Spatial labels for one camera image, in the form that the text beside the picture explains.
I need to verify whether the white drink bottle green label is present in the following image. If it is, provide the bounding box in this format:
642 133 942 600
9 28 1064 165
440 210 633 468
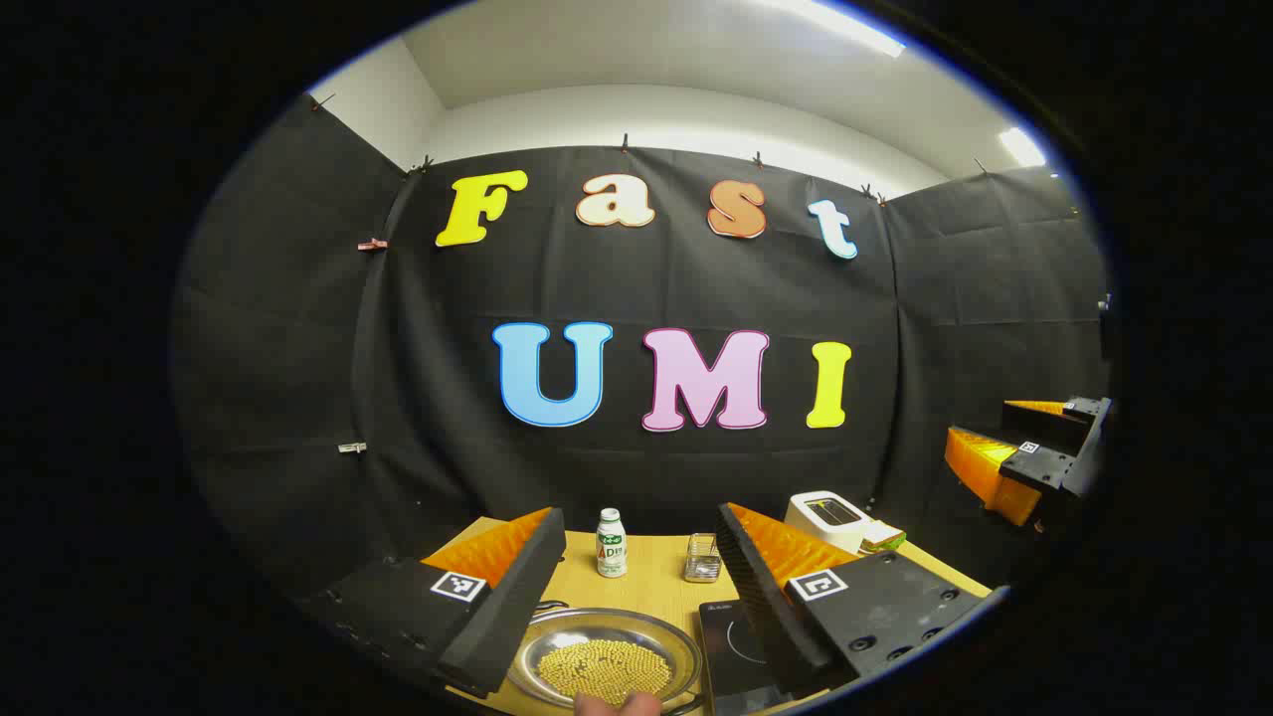
595 507 630 580

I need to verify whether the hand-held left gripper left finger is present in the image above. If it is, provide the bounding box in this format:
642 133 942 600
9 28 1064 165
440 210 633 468
298 507 568 699

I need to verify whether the row of dark cloth clips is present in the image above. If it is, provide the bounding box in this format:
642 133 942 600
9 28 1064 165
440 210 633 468
310 92 991 208

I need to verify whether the heap of yellow beans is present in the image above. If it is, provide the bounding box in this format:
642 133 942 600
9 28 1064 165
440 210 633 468
537 639 672 702

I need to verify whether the steel pot with black handle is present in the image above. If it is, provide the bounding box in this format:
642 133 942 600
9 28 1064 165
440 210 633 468
507 600 704 716

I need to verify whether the white toaster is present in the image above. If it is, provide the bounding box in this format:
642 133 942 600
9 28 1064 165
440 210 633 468
784 491 876 556

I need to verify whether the wire mesh holder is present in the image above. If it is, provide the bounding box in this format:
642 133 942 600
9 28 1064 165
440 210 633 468
683 533 724 584

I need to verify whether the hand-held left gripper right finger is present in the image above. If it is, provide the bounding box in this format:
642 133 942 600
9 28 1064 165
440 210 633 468
716 502 1010 697

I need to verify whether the black induction cooktop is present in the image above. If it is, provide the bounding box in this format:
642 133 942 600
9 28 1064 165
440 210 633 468
696 600 794 716

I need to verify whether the small ceiling light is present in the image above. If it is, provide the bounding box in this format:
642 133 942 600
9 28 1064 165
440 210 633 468
998 127 1047 168

